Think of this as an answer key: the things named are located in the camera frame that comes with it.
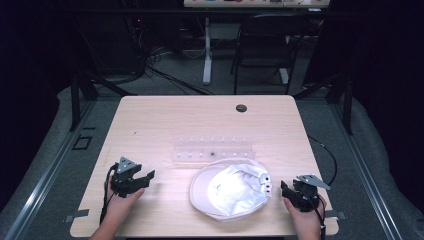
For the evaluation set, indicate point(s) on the black metal stand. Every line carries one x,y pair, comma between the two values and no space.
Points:
76,100
346,103

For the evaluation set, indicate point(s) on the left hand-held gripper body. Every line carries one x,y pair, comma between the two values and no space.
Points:
125,176

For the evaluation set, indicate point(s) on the grey table bracket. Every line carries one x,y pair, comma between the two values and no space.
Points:
336,215
77,215

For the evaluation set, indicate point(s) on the white desk with legs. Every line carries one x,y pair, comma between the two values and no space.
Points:
207,60

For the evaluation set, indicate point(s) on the person's left hand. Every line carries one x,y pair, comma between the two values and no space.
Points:
121,205

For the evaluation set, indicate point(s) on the black chair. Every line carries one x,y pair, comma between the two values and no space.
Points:
266,40

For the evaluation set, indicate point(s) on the white baseball cap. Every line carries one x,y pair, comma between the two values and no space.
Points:
230,191

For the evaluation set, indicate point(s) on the aluminium floor rail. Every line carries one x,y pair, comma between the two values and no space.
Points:
50,170
366,173

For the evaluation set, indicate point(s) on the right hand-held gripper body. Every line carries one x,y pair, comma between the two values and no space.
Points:
306,195

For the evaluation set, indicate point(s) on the dark round table grommet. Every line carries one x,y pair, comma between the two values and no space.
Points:
241,108

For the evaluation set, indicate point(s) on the clear acrylic rack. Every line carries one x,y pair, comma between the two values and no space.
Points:
213,150

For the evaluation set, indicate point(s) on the person's right hand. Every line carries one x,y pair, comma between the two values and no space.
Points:
305,218

